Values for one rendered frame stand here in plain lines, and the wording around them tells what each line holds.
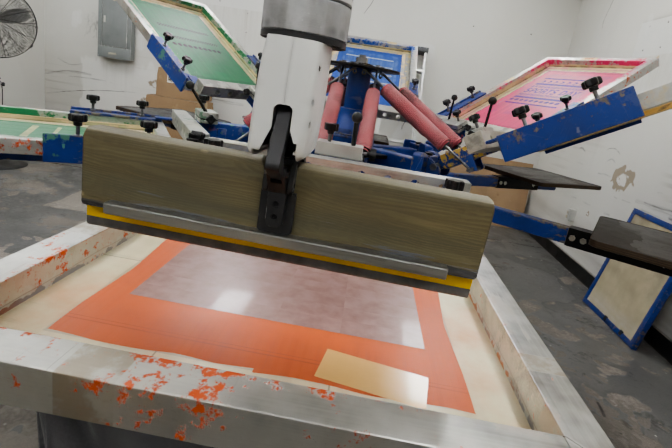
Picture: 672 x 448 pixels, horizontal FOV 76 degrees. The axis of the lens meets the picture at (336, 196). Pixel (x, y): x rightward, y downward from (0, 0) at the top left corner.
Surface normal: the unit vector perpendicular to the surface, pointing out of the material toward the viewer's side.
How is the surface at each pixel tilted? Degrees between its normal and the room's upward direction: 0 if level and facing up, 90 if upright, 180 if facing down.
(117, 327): 0
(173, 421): 90
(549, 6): 90
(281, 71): 85
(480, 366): 0
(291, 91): 85
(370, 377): 0
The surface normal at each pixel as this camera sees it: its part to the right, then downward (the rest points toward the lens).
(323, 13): 0.41, 0.29
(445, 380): 0.15, -0.96
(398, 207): -0.08, 0.23
